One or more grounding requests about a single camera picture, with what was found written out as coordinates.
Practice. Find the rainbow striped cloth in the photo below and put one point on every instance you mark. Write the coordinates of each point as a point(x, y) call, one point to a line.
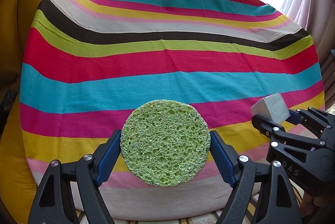
point(88, 64)

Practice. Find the person right hand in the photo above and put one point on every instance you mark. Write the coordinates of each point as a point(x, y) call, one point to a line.
point(308, 203)

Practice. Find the small white cube box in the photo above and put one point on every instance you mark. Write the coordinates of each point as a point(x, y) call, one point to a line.
point(272, 107)

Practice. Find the yellow leather sofa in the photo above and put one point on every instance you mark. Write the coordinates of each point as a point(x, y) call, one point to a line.
point(18, 187)

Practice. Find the pink lace curtain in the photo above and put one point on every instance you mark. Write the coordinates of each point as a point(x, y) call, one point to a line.
point(317, 18)

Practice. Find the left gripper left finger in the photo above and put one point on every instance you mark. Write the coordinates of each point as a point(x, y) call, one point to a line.
point(53, 202)

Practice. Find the green round sponge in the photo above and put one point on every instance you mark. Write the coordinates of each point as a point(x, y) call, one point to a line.
point(165, 143)

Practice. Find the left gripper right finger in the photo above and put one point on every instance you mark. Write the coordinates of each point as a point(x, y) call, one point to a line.
point(261, 192)

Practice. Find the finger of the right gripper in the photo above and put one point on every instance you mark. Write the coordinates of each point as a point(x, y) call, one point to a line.
point(309, 116)
point(266, 126)

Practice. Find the striped velvet cushion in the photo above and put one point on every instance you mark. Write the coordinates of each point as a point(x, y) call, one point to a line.
point(211, 217)

